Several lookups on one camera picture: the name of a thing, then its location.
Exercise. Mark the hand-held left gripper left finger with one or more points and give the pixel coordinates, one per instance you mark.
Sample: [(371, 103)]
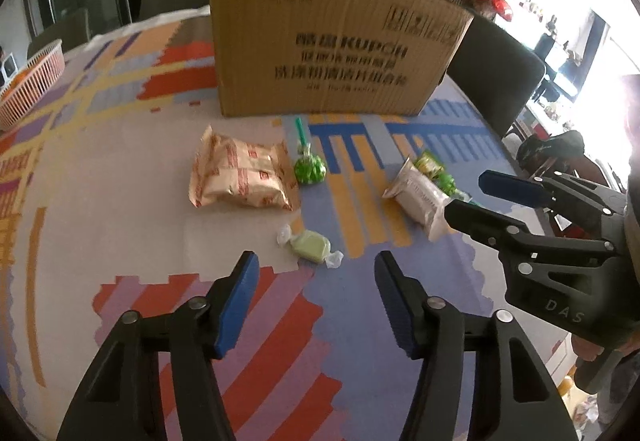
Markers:
[(237, 306)]

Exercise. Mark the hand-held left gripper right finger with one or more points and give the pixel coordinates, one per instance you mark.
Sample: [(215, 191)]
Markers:
[(395, 306)]

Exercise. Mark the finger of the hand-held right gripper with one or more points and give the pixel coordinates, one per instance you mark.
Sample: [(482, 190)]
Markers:
[(475, 221), (515, 188)]

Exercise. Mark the white snack packet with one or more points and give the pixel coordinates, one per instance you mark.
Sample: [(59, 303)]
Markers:
[(415, 193)]

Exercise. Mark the pale green candy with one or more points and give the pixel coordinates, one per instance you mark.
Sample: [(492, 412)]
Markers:
[(312, 246)]

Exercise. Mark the brown cardboard box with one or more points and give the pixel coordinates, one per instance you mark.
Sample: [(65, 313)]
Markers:
[(325, 46)]

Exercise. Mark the green snack packet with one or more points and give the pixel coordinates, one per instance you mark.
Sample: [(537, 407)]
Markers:
[(432, 166)]

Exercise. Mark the black dining chair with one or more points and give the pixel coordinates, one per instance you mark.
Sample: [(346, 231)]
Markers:
[(500, 71)]

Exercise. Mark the golden snack bag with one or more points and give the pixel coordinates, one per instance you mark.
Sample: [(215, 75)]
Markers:
[(240, 171)]

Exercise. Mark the green wrapped lollipop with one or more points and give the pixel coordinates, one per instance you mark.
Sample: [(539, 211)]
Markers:
[(309, 168)]

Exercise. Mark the pink plastic basket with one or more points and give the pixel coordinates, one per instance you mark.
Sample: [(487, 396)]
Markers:
[(35, 81)]

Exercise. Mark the pile of oranges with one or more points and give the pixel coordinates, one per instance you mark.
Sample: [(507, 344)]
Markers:
[(20, 77)]

